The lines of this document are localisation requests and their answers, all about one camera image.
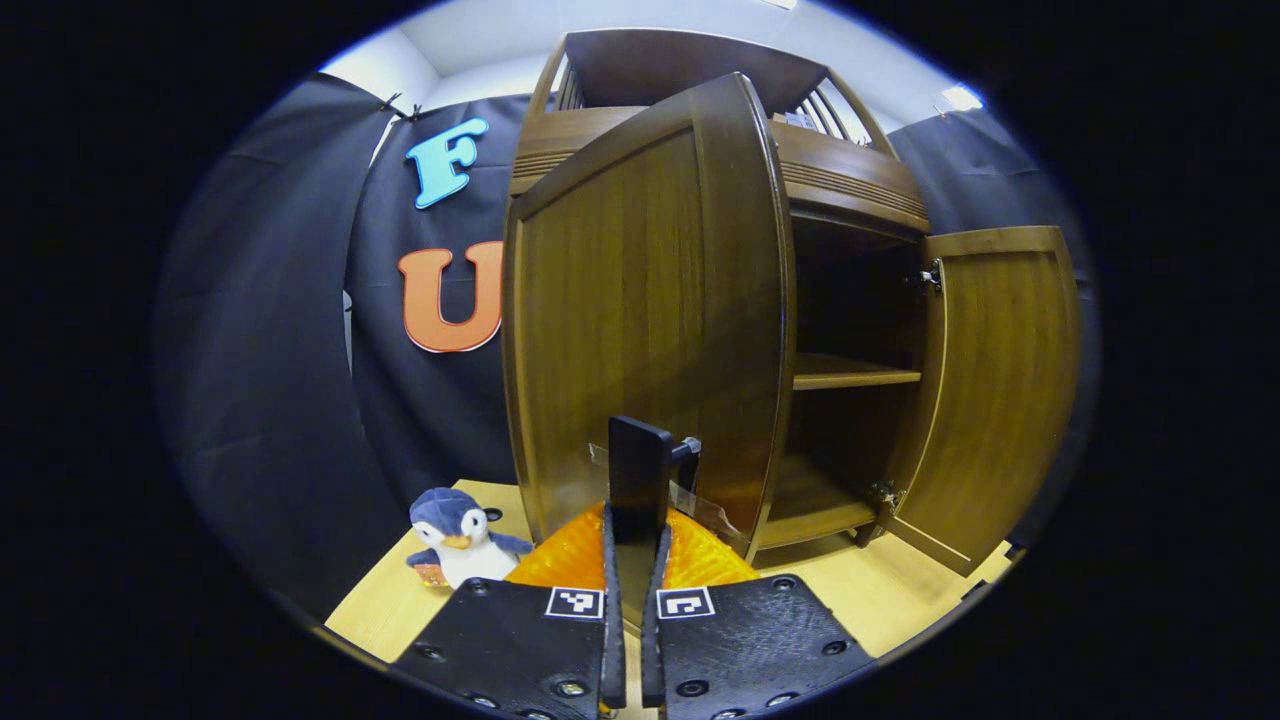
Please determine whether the wooden shoe cabinet door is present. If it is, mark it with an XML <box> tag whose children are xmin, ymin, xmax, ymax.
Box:
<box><xmin>500</xmin><ymin>72</ymin><xmax>798</xmax><ymax>611</ymax></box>
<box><xmin>870</xmin><ymin>225</ymin><xmax>1083</xmax><ymax>578</ymax></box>

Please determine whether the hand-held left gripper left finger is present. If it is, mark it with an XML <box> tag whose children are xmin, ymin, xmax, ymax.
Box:
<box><xmin>390</xmin><ymin>500</ymin><xmax>627</xmax><ymax>720</ymax></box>

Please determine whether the penguin plush toy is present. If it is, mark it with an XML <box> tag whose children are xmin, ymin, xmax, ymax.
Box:
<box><xmin>405</xmin><ymin>487</ymin><xmax>536</xmax><ymax>591</ymax></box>

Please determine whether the wooden double-door shoe cabinet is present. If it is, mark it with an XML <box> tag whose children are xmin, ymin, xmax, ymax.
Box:
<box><xmin>508</xmin><ymin>28</ymin><xmax>936</xmax><ymax>571</ymax></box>

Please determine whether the black backdrop cloth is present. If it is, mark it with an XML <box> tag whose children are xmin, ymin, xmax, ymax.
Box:
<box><xmin>150</xmin><ymin>70</ymin><xmax>1101</xmax><ymax>621</ymax></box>

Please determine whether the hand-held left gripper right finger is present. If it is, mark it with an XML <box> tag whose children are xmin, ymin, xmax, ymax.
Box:
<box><xmin>640</xmin><ymin>505</ymin><xmax>881</xmax><ymax>720</ymax></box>

